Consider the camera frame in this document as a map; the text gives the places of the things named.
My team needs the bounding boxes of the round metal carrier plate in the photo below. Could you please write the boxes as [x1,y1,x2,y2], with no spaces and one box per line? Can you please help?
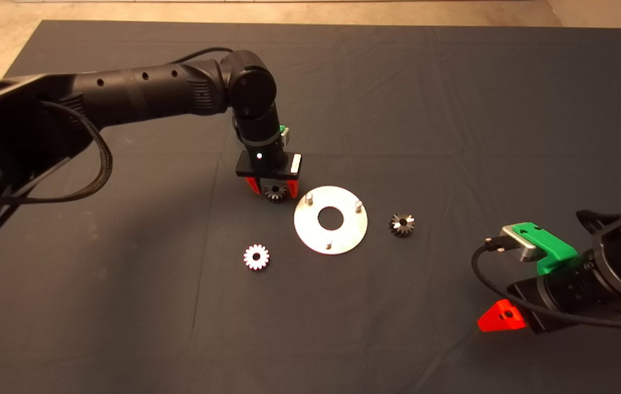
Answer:
[294,186,369,256]

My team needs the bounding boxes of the thin black left camera cable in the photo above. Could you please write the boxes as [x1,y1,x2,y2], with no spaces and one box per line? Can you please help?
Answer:
[170,47,233,65]

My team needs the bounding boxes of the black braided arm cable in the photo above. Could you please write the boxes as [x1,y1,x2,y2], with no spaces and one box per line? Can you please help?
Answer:
[0,100,114,206]

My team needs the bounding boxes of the dark grey table cloth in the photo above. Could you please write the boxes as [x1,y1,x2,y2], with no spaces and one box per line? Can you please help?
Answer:
[0,20,621,394]

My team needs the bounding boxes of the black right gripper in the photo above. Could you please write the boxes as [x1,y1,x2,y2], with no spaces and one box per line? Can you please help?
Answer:
[477,253,607,334]

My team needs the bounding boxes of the green right camera mount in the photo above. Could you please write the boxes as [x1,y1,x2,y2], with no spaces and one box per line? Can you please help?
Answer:
[512,222,579,276]

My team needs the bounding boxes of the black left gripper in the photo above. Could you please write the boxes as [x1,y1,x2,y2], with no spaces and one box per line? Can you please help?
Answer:
[235,140,303,199]

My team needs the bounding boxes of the small steel planetary gear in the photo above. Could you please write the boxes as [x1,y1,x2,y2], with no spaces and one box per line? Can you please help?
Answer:
[264,182,288,204]
[388,213,416,239]
[243,244,271,271]

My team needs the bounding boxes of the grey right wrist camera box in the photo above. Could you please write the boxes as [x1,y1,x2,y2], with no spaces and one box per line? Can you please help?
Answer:
[499,225,541,262]

